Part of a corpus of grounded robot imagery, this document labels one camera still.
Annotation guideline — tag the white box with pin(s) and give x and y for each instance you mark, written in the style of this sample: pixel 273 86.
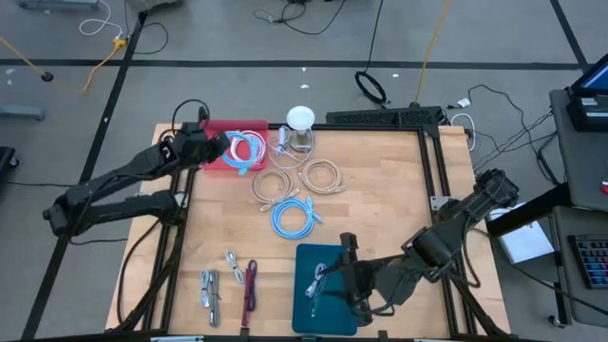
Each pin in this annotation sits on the white box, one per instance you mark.
pixel 525 244

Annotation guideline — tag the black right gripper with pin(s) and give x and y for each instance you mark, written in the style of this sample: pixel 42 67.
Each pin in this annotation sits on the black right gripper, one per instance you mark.
pixel 366 285

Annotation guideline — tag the white power adapter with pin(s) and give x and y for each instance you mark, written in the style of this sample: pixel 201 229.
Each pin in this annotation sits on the white power adapter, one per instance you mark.
pixel 463 102

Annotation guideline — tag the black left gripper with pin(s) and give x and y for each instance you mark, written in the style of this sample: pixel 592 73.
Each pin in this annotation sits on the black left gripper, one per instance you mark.
pixel 199 145

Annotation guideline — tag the silver aluminium rail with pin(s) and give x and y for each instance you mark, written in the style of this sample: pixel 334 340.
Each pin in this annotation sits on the silver aluminium rail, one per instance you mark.
pixel 176 339

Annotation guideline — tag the red plastic bin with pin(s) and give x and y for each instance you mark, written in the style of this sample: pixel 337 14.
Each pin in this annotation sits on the red plastic bin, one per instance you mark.
pixel 237 124

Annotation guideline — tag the dark teal mat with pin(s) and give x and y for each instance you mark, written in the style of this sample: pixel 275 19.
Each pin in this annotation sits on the dark teal mat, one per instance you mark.
pixel 328 318

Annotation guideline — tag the black aluminium table frame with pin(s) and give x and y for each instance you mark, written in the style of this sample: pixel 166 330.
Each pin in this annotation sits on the black aluminium table frame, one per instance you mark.
pixel 370 127

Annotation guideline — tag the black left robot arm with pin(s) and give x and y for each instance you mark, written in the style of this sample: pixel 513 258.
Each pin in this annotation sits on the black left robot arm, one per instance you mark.
pixel 142 161

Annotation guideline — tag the grey side desk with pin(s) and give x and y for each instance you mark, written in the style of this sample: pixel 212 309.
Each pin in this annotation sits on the grey side desk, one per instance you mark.
pixel 584 166

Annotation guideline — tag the black floor disc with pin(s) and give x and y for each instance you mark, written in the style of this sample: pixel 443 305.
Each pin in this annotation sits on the black floor disc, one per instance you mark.
pixel 46 76

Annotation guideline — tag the grey keyboard desk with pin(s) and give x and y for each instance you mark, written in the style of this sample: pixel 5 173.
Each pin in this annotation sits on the grey keyboard desk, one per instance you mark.
pixel 584 304

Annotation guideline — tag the black desk caster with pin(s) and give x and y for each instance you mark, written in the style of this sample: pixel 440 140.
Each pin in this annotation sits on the black desk caster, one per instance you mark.
pixel 555 321

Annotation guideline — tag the silver frame bracket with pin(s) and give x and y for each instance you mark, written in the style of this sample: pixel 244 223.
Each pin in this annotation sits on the silver frame bracket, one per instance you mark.
pixel 438 203

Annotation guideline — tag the black desktop device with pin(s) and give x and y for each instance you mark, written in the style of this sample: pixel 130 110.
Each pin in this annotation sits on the black desktop device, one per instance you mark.
pixel 589 119

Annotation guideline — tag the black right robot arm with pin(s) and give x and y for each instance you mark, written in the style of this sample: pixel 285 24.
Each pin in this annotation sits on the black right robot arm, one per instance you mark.
pixel 456 223

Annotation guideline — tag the laptop screen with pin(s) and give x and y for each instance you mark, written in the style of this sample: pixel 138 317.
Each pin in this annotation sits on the laptop screen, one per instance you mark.
pixel 596 78

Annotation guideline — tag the grey equipment base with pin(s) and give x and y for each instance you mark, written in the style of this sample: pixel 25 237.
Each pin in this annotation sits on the grey equipment base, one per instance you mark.
pixel 152 4

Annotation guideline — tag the black desk beam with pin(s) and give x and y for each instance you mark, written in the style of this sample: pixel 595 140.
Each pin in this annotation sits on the black desk beam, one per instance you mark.
pixel 527 211

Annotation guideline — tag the black backlit keyboard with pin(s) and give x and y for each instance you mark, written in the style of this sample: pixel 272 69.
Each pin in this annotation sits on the black backlit keyboard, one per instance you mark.
pixel 594 261

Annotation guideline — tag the grey stand foot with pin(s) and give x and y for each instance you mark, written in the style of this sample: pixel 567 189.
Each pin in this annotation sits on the grey stand foot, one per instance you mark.
pixel 21 112
pixel 57 4

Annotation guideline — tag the white dome lamp wooden base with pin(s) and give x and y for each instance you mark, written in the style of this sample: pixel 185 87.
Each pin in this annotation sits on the white dome lamp wooden base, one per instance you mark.
pixel 300 118

